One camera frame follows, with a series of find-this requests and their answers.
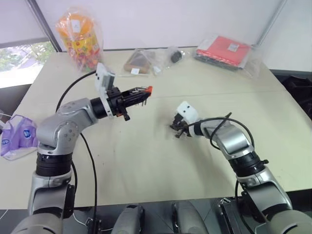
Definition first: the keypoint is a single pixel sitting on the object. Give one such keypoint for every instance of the purple plastic bag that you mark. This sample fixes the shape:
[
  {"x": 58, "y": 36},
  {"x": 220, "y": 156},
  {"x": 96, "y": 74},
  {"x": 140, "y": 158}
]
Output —
[{"x": 18, "y": 136}]

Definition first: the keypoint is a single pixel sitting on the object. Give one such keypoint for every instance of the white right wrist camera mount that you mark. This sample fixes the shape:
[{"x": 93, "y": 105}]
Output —
[{"x": 187, "y": 111}]

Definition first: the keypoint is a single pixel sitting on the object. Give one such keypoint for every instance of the black crates beside table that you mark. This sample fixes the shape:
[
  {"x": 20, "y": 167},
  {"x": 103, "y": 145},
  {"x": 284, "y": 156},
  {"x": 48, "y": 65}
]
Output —
[{"x": 298, "y": 90}]

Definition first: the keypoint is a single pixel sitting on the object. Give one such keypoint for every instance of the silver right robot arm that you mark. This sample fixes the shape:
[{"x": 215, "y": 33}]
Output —
[{"x": 246, "y": 151}]

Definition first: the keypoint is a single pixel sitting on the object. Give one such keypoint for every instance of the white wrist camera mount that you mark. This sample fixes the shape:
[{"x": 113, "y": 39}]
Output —
[
  {"x": 103, "y": 80},
  {"x": 187, "y": 111}
]

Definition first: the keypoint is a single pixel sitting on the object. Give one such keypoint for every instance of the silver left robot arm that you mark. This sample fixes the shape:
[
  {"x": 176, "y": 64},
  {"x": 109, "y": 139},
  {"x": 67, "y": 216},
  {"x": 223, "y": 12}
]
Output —
[{"x": 61, "y": 129}]

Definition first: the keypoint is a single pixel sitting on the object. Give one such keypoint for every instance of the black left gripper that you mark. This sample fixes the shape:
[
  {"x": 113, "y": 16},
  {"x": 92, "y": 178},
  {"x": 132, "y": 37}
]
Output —
[{"x": 116, "y": 98}]

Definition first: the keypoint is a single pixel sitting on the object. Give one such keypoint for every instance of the black red-capped hex key holder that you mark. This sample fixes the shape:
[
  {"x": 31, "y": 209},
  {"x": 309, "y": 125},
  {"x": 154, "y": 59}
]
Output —
[{"x": 148, "y": 90}]

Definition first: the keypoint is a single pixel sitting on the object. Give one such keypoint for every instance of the red pack in clear bag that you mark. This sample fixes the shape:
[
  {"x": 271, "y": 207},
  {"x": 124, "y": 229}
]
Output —
[{"x": 225, "y": 51}]

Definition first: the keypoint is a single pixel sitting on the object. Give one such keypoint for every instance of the black box with metal corner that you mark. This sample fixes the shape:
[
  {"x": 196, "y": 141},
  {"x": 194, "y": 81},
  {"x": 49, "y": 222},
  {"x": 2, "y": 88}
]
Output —
[{"x": 230, "y": 217}]

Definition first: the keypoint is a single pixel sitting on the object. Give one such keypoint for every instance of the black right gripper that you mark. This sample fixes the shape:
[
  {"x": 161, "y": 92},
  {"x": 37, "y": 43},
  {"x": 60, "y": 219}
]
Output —
[{"x": 177, "y": 120}]

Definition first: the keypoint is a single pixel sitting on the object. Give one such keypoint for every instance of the black round item in bag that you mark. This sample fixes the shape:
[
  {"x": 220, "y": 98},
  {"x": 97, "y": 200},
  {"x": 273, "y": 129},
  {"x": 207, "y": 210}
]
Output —
[{"x": 176, "y": 56}]

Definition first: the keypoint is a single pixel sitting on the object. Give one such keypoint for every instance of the orange colourful bagged toy tub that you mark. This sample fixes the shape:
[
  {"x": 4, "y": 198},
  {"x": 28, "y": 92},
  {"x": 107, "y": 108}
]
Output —
[{"x": 81, "y": 41}]

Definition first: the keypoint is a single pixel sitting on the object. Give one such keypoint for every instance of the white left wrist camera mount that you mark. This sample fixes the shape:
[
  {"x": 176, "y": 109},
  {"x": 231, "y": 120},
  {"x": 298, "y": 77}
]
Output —
[{"x": 103, "y": 80}]

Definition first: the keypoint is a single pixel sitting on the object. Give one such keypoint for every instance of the brown item in clear bag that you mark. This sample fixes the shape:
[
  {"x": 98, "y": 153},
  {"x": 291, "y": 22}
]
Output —
[{"x": 139, "y": 62}]

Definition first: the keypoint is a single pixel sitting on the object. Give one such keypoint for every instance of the dark rounded grey shape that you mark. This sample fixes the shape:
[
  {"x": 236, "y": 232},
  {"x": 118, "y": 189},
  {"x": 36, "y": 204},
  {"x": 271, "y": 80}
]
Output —
[
  {"x": 187, "y": 219},
  {"x": 129, "y": 219}
]

